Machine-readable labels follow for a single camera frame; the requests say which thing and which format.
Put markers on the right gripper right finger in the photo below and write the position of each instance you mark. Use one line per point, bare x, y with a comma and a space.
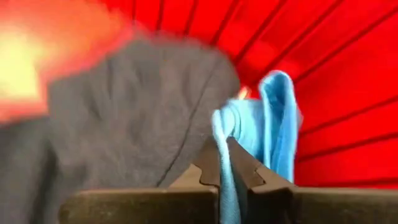
311, 207

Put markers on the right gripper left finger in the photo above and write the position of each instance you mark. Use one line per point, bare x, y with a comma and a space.
140, 207

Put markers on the blue garment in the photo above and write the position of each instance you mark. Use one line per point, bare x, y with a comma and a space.
276, 124

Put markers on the red plastic laundry bin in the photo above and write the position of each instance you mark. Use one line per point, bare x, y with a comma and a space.
342, 77

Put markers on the dark navy garment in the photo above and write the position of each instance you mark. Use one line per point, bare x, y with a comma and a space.
124, 118

